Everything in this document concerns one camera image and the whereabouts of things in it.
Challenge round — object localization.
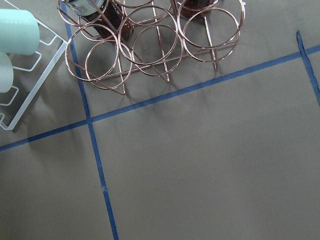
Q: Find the green mug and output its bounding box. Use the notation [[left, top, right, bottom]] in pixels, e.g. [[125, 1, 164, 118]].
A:
[[0, 9, 40, 56]]

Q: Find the white mug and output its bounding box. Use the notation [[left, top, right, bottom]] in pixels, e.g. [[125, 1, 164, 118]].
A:
[[0, 52, 14, 93]]

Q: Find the copper wire bottle rack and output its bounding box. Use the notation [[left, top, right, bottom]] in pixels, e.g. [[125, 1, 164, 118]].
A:
[[57, 0, 246, 95]]

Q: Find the tea bottle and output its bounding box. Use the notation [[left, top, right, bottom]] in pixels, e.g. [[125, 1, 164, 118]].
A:
[[63, 0, 133, 40], [177, 0, 218, 19]]

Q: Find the white mug rack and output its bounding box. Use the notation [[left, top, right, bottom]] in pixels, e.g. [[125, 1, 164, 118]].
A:
[[0, 0, 67, 131]]

